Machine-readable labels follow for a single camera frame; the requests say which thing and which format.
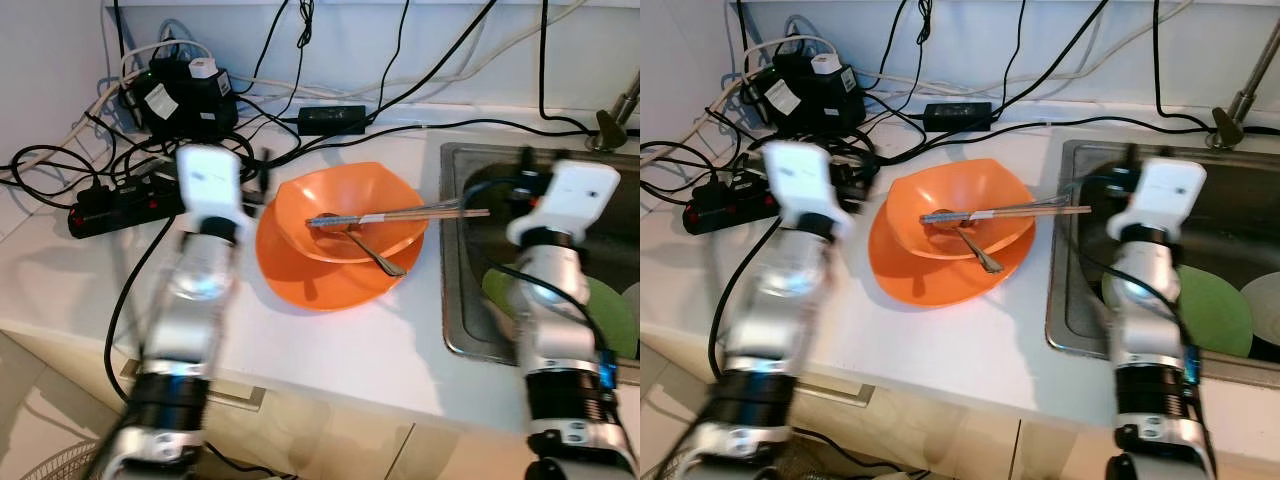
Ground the floor fan with wire grille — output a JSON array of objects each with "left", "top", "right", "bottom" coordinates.
[{"left": 0, "top": 445, "right": 111, "bottom": 480}]

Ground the black power strip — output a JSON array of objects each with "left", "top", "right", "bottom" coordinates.
[
  {"left": 683, "top": 160, "right": 881, "bottom": 233},
  {"left": 68, "top": 165, "right": 191, "bottom": 239}
]

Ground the stainless steel sink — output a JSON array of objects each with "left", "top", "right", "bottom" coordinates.
[
  {"left": 440, "top": 142, "right": 641, "bottom": 363},
  {"left": 1045, "top": 138, "right": 1280, "bottom": 361}
]

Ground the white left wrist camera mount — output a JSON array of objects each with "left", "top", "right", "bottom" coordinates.
[
  {"left": 175, "top": 143, "right": 248, "bottom": 241},
  {"left": 762, "top": 140, "right": 839, "bottom": 239}
]

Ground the steel kitchen faucet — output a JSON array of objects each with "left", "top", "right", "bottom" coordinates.
[
  {"left": 1210, "top": 65, "right": 1280, "bottom": 149},
  {"left": 588, "top": 70, "right": 641, "bottom": 151}
]

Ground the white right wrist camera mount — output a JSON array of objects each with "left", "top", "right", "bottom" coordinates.
[
  {"left": 507, "top": 160, "right": 621, "bottom": 246},
  {"left": 1107, "top": 157, "right": 1207, "bottom": 243}
]

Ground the white kitchen cabinet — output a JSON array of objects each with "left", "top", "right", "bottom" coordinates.
[
  {"left": 0, "top": 330, "right": 641, "bottom": 480},
  {"left": 640, "top": 325, "right": 1280, "bottom": 480}
]

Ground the wooden chopsticks pair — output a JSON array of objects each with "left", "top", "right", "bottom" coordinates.
[
  {"left": 307, "top": 207, "right": 492, "bottom": 228},
  {"left": 920, "top": 205, "right": 1093, "bottom": 225}
]

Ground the orange plastic bowl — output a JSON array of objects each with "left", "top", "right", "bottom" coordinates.
[
  {"left": 275, "top": 162, "right": 429, "bottom": 264},
  {"left": 888, "top": 158, "right": 1036, "bottom": 261}
]

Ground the black power adapter brick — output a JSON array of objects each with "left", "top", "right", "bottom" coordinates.
[
  {"left": 298, "top": 104, "right": 368, "bottom": 136},
  {"left": 922, "top": 100, "right": 993, "bottom": 131}
]

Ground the steel cabinet drawer handle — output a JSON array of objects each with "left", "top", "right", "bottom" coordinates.
[{"left": 120, "top": 358, "right": 266, "bottom": 411}]

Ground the black power strip cord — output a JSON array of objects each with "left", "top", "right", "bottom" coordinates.
[
  {"left": 707, "top": 218, "right": 781, "bottom": 377},
  {"left": 104, "top": 215, "right": 177, "bottom": 379}
]

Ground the black charger with white label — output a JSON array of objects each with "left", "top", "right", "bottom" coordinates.
[
  {"left": 752, "top": 52, "right": 859, "bottom": 136},
  {"left": 130, "top": 58, "right": 239, "bottom": 139}
]

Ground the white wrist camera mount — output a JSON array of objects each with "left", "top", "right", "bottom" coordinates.
[
  {"left": 762, "top": 140, "right": 839, "bottom": 239},
  {"left": 175, "top": 143, "right": 248, "bottom": 241},
  {"left": 507, "top": 160, "right": 621, "bottom": 246},
  {"left": 1107, "top": 157, "right": 1207, "bottom": 243}
]

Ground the green plate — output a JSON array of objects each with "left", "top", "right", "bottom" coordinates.
[
  {"left": 1100, "top": 262, "right": 1256, "bottom": 359},
  {"left": 482, "top": 265, "right": 641, "bottom": 361}
]

